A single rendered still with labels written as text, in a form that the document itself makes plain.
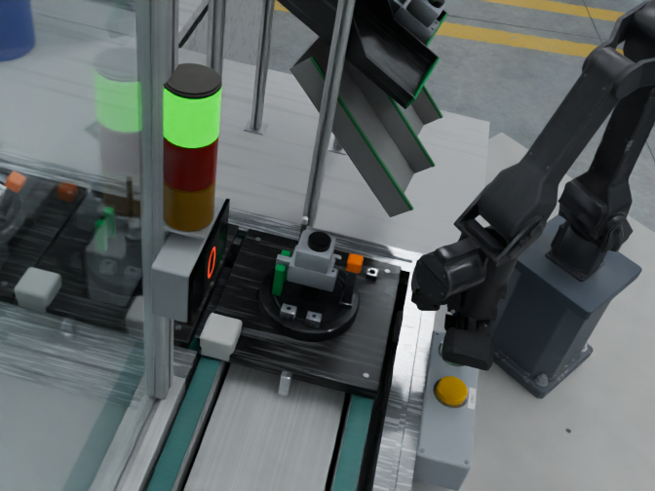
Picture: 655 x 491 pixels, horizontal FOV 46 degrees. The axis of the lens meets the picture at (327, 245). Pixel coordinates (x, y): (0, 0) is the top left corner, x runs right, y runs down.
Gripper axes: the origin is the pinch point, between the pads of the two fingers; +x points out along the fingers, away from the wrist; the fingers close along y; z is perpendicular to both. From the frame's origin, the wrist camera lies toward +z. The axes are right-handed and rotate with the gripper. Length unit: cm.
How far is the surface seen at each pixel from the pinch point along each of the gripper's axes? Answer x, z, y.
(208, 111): -39, 31, 19
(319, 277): -4.0, 20.2, 0.5
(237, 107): 15, 47, -60
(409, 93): -20.7, 14.5, -21.9
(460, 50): 99, -8, -272
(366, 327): 3.7, 12.3, 0.1
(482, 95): 99, -21, -235
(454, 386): 3.5, -0.5, 6.5
